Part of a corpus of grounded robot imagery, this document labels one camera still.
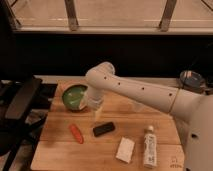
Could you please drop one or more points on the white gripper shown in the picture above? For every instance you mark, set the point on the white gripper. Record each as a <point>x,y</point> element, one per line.
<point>94,98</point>

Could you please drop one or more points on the orange red pepper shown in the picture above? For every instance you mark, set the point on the orange red pepper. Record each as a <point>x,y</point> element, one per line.
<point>76,133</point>

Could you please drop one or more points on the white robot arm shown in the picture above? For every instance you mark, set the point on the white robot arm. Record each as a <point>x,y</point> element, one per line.
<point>194,109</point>

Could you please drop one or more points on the green ceramic bowl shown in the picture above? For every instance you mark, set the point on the green ceramic bowl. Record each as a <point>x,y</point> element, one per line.
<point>72,97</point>

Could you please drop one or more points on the black rectangular block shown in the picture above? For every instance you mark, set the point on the black rectangular block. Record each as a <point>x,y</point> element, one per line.
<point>103,129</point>

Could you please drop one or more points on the clear plastic cup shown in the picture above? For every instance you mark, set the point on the clear plastic cup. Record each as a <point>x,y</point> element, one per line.
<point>137,107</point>

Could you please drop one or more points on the white folded cloth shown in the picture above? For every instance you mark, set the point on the white folded cloth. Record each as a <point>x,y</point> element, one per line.
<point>125,150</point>

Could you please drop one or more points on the white tube bottle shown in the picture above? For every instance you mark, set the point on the white tube bottle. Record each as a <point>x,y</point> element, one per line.
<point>150,148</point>

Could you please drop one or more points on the black office chair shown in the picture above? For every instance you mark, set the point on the black office chair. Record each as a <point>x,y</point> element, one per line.
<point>13,128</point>

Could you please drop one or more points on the round metal dish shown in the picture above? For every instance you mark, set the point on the round metal dish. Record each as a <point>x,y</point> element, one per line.
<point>191,79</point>

